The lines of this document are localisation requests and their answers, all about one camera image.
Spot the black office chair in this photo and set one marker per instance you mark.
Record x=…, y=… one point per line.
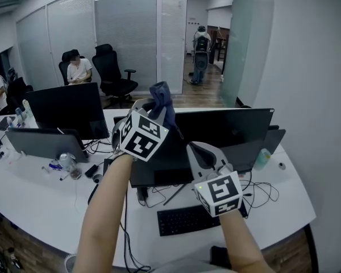
x=110, y=67
x=63, y=70
x=18, y=95

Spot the black power adapter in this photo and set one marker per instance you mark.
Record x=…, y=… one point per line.
x=91, y=171

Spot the black computer monitor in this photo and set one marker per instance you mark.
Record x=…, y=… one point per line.
x=68, y=109

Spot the large curved black monitor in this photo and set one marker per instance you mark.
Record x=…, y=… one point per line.
x=230, y=129

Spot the person's left forearm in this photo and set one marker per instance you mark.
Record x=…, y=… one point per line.
x=105, y=215

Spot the grey round device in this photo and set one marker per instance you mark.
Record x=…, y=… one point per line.
x=201, y=61

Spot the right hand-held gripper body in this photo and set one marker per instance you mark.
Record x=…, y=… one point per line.
x=224, y=192

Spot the clear plastic bottle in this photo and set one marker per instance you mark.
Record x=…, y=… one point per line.
x=66, y=161

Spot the black plug adapter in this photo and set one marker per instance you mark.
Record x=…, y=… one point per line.
x=142, y=193

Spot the white desk fan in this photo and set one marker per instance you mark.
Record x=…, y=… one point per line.
x=71, y=264

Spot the black keyboard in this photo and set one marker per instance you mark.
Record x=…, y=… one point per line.
x=182, y=220

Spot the person's right forearm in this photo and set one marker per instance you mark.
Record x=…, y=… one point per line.
x=241, y=243

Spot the glass wall with white blinds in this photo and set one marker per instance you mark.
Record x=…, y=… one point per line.
x=125, y=38

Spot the brown wooden furniture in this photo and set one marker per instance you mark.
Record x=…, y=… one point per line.
x=216, y=50

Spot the blue cloth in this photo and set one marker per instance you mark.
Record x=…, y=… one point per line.
x=162, y=95

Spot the pale green bottle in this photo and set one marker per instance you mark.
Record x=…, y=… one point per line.
x=262, y=159

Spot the person's grey shirt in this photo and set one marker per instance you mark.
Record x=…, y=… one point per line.
x=187, y=267

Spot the small white round device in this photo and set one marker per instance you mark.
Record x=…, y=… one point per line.
x=282, y=166

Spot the blue and white packet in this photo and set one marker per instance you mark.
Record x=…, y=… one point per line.
x=56, y=166

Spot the clear water bottle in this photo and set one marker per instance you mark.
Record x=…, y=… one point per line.
x=20, y=115

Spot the grey round puck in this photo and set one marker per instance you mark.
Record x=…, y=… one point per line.
x=97, y=178

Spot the clear cup with brown contents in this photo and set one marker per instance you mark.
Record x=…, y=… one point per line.
x=75, y=173

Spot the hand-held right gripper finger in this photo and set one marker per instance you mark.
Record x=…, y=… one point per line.
x=220, y=159
x=192, y=166

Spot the frosted glass panel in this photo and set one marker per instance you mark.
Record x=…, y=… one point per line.
x=238, y=38

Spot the silver wristwatch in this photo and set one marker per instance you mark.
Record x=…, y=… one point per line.
x=118, y=152

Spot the black rectangular pad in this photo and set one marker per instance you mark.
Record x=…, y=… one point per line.
x=220, y=257

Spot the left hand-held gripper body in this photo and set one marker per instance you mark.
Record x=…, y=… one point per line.
x=142, y=141

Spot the grey laptop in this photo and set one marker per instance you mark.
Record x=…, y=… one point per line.
x=45, y=145

